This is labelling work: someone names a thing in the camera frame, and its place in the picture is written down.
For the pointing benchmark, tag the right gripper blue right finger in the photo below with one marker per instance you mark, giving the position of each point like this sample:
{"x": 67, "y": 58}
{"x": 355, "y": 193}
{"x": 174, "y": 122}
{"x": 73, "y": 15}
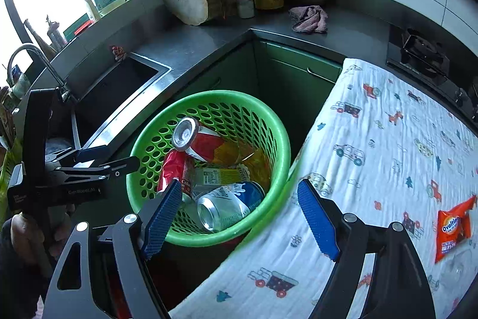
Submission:
{"x": 319, "y": 222}

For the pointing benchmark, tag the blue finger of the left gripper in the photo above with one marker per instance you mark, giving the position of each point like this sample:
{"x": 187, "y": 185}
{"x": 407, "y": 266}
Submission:
{"x": 91, "y": 154}
{"x": 117, "y": 168}

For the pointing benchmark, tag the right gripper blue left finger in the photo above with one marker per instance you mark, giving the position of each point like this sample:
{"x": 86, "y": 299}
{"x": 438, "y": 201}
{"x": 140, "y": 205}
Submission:
{"x": 158, "y": 216}

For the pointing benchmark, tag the red cola can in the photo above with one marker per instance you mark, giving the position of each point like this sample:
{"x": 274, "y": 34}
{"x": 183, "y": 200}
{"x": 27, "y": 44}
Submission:
{"x": 179, "y": 166}

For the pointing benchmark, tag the yellow plastic wrapper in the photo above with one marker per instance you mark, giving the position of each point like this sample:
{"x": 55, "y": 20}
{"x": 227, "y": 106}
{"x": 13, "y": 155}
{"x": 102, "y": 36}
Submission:
{"x": 253, "y": 165}

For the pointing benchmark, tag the white green milk carton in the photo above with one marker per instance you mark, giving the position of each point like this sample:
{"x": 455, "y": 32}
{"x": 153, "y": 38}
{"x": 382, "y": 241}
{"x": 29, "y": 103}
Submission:
{"x": 205, "y": 179}

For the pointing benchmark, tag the blue white crushed can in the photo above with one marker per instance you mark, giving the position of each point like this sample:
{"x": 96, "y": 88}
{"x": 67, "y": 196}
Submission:
{"x": 224, "y": 206}

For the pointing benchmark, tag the orange Ovaltine snack packet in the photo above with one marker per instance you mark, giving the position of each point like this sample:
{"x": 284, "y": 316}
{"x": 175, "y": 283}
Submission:
{"x": 453, "y": 226}

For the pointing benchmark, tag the person's left hand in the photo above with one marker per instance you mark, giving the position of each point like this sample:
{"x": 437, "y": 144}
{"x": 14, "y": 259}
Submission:
{"x": 24, "y": 233}

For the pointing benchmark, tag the stainless steel sink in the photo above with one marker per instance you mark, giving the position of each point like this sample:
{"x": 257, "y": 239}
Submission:
{"x": 114, "y": 106}

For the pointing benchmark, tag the chrome sink faucet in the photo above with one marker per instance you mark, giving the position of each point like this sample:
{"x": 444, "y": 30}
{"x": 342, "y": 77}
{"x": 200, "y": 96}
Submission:
{"x": 40, "y": 63}

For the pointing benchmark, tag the white cartoon-print tablecloth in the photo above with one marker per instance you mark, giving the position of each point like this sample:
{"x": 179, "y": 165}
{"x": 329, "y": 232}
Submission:
{"x": 380, "y": 149}

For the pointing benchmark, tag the small red sink ornament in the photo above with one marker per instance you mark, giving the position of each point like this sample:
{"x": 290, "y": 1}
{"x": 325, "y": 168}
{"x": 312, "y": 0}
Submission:
{"x": 119, "y": 53}

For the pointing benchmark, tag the pink dish rag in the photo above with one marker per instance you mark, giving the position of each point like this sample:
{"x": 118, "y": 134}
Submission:
{"x": 309, "y": 20}

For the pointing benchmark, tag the black gas stove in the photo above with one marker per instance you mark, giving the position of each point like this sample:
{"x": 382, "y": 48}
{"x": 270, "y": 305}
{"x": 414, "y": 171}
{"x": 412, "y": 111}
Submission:
{"x": 425, "y": 61}

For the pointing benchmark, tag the small white-label jar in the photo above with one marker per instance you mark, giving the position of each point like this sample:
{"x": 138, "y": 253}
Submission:
{"x": 246, "y": 9}

